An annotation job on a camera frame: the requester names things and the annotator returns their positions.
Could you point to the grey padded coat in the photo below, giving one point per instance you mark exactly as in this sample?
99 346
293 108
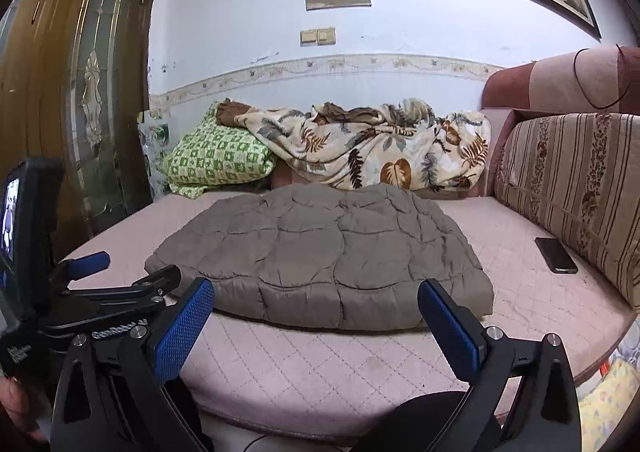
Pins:
325 252

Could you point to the printed plastic sheet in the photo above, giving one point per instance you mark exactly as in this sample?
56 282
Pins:
155 141

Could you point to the striped floral cushion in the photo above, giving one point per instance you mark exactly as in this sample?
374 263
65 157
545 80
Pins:
575 182

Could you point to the yellow floral cloth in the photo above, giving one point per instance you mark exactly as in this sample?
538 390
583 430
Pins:
610 407

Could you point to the pink padded headboard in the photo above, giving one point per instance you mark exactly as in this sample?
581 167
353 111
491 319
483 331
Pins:
525 86

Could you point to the beige wall switch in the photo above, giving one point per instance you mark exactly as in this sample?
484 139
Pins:
308 37
326 35

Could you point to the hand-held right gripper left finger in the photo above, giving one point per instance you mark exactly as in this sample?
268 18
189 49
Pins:
182 327

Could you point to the person's left hand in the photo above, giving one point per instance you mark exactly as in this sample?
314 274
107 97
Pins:
17 407

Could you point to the green checked pillow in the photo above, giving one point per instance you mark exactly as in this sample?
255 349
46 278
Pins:
215 156

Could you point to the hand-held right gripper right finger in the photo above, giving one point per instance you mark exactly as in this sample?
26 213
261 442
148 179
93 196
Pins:
447 332

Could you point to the wooden door with glass panel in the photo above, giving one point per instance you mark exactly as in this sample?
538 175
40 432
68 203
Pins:
50 81

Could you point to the black smartphone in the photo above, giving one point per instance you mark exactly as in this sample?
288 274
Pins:
556 256

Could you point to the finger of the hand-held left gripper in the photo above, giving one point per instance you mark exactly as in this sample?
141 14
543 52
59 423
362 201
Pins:
90 264
160 282

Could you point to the leaf print blanket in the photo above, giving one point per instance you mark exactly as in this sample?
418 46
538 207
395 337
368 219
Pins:
375 146

